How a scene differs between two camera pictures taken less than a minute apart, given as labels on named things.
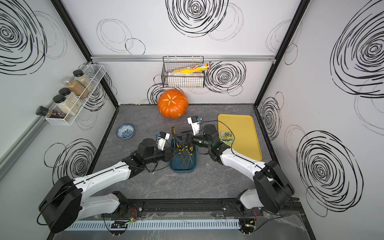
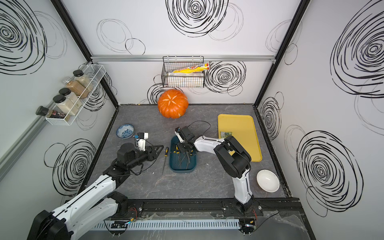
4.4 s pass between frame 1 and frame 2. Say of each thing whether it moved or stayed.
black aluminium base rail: stayed
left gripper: moved
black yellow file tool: moved
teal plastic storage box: stayed
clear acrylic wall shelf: stayed
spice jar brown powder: stayed
